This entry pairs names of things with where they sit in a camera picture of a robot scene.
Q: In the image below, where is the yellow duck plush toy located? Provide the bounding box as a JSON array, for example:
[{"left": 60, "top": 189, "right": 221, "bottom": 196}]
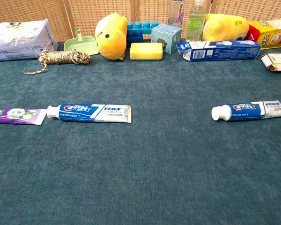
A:
[{"left": 95, "top": 12, "right": 129, "bottom": 61}]

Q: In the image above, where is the clear bottle pink label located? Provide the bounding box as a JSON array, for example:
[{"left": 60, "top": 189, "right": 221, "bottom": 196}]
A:
[{"left": 167, "top": 0, "right": 186, "bottom": 28}]

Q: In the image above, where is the purple toothpaste tube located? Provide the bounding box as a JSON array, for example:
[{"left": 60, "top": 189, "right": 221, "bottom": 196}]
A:
[{"left": 0, "top": 107, "right": 47, "bottom": 126}]

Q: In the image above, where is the wicker folding screen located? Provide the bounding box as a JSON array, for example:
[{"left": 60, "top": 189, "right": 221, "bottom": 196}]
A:
[{"left": 0, "top": 0, "right": 281, "bottom": 43}]

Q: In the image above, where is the green plastic dustpan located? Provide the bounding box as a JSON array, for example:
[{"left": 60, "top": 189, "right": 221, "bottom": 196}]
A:
[{"left": 64, "top": 27, "right": 100, "bottom": 56}]

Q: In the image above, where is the clear bottle green label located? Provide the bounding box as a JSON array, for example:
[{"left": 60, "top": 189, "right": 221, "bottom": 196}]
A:
[{"left": 186, "top": 0, "right": 207, "bottom": 42}]

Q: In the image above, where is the blue toothpaste carton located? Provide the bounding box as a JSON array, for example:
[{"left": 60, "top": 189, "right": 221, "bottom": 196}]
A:
[{"left": 176, "top": 40, "right": 262, "bottom": 62}]

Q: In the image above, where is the yellow snack box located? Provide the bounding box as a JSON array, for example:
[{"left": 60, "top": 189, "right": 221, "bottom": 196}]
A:
[{"left": 244, "top": 18, "right": 281, "bottom": 50}]

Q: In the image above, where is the long Crest toothpaste tube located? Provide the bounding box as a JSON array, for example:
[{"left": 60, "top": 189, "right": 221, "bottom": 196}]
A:
[{"left": 46, "top": 104, "right": 133, "bottom": 124}]

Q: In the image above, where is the brown and white small carton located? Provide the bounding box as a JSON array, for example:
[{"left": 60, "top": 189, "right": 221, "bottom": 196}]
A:
[{"left": 260, "top": 53, "right": 281, "bottom": 72}]

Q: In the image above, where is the blue toy building block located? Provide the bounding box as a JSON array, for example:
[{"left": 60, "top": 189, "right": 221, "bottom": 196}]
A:
[{"left": 126, "top": 20, "right": 159, "bottom": 49}]

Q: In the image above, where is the teal table cloth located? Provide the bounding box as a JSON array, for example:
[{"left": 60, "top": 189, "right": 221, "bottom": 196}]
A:
[{"left": 0, "top": 37, "right": 281, "bottom": 225}]

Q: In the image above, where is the short Crest toothpaste tube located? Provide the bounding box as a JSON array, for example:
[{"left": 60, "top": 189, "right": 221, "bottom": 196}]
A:
[{"left": 211, "top": 100, "right": 281, "bottom": 121}]

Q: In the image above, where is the yellow sponge with green base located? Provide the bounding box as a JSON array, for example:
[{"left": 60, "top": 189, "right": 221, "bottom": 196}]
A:
[{"left": 129, "top": 42, "right": 164, "bottom": 61}]

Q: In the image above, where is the light blue small box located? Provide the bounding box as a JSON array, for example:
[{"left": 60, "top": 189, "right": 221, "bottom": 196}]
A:
[{"left": 151, "top": 23, "right": 183, "bottom": 55}]

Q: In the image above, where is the white tissue pack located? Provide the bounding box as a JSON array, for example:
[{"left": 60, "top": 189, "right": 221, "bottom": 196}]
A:
[{"left": 0, "top": 18, "right": 59, "bottom": 62}]

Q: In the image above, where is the yellow plush toy with print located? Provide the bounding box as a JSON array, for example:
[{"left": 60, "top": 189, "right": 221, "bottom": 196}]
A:
[{"left": 202, "top": 13, "right": 250, "bottom": 42}]

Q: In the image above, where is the beige rope bundle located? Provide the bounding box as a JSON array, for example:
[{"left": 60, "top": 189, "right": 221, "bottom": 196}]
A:
[{"left": 24, "top": 49, "right": 91, "bottom": 75}]

